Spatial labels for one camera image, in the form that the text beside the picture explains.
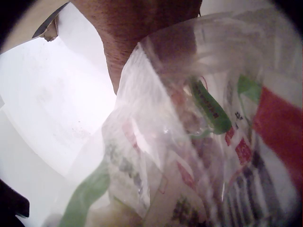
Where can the clear printed plastic bag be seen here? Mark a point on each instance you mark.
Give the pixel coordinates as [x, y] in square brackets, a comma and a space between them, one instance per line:
[201, 132]

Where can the white paper sheet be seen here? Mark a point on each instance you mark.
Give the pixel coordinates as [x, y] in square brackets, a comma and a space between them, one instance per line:
[54, 94]

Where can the person's right hand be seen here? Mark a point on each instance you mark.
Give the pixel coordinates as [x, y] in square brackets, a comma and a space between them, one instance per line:
[123, 30]

